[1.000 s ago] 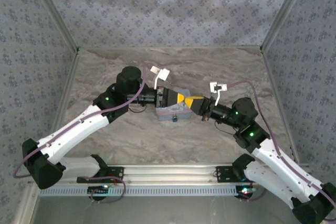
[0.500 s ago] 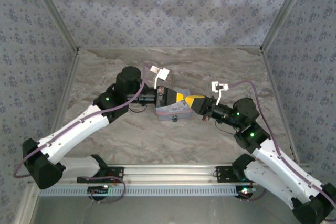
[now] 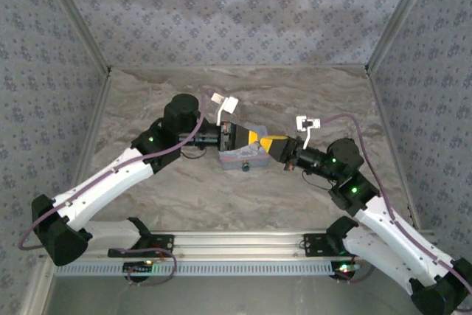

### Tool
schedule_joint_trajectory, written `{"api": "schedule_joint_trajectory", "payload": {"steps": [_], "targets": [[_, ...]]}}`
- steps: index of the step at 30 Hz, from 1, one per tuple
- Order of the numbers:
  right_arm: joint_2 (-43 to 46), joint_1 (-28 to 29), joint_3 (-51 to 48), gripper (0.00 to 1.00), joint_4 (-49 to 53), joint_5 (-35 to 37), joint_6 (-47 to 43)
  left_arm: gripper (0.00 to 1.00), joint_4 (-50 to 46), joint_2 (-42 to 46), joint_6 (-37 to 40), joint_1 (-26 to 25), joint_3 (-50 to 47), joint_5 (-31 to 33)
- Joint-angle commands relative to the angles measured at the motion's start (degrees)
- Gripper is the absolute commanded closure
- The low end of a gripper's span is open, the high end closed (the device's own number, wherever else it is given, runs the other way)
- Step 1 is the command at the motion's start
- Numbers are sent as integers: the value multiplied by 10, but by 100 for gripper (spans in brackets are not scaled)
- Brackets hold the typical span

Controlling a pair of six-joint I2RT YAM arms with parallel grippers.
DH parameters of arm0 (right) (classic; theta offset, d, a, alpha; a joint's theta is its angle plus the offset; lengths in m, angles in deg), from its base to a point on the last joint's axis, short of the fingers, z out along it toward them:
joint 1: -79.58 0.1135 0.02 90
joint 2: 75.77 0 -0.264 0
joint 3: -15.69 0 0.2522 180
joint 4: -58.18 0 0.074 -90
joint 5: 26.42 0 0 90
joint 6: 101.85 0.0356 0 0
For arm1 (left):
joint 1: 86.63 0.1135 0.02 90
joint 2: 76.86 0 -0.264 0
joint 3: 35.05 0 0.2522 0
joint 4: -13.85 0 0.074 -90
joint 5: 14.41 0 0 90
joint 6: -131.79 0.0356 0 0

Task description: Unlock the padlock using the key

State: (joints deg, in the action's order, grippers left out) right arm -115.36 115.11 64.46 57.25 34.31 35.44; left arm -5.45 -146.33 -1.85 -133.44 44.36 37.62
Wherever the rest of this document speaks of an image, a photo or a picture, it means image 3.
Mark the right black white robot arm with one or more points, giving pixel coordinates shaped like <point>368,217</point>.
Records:
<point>368,248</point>

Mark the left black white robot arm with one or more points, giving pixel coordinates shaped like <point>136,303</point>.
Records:
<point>103,182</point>

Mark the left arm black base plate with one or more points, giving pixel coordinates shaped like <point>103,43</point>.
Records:
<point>114,252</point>

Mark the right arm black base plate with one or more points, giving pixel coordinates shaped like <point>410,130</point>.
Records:
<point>313,245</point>

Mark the aluminium table side rail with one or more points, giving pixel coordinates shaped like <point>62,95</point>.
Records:
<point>387,127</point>
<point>89,138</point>

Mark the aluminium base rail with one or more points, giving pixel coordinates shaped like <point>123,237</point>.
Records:
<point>239,245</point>

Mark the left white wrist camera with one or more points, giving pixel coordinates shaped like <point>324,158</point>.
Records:
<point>229,105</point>

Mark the small blue padlock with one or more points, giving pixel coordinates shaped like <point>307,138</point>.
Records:
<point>245,167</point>

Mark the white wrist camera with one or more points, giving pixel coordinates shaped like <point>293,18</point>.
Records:
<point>229,105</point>
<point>308,123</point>

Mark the blue cartoon tin box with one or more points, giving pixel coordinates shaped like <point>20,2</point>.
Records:
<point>236,156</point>

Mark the grey metal sheet panel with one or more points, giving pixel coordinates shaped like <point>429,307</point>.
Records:
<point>239,296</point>

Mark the aluminium frame leg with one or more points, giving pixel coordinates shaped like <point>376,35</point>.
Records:
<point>37,289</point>

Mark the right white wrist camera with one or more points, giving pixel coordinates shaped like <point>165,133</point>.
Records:
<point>308,123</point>

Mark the aluminium frame post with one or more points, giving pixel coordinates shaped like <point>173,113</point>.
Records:
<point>398,16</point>
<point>76,16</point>

